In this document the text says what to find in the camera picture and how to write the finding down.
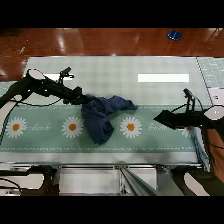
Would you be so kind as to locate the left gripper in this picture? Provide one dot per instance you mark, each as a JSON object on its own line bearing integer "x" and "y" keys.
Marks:
{"x": 75, "y": 95}

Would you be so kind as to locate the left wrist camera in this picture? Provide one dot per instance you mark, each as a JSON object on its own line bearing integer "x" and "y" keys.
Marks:
{"x": 65, "y": 71}

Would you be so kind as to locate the blue round object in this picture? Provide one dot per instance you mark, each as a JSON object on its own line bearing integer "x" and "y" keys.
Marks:
{"x": 174, "y": 35}

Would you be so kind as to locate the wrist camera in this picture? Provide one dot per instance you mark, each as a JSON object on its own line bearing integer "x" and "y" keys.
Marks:
{"x": 189, "y": 95}
{"x": 65, "y": 71}

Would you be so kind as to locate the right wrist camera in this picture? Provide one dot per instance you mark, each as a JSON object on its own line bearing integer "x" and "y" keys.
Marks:
{"x": 189, "y": 95}

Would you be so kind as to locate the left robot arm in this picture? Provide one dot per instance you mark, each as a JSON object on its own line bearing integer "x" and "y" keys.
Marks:
{"x": 40, "y": 84}

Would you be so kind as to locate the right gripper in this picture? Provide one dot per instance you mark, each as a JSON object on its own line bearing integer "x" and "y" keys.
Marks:
{"x": 175, "y": 119}

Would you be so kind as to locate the silver frame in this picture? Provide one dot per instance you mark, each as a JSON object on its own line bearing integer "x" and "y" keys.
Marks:
{"x": 133, "y": 181}

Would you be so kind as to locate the dark blue garment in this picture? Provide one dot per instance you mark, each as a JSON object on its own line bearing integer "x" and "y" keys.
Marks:
{"x": 98, "y": 120}

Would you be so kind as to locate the light blue garment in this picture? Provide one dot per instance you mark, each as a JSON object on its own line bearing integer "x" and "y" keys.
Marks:
{"x": 199, "y": 146}

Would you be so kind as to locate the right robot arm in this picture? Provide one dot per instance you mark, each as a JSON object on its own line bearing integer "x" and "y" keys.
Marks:
{"x": 208, "y": 117}

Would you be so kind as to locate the brown garment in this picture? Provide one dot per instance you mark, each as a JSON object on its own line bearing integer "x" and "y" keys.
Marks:
{"x": 216, "y": 150}

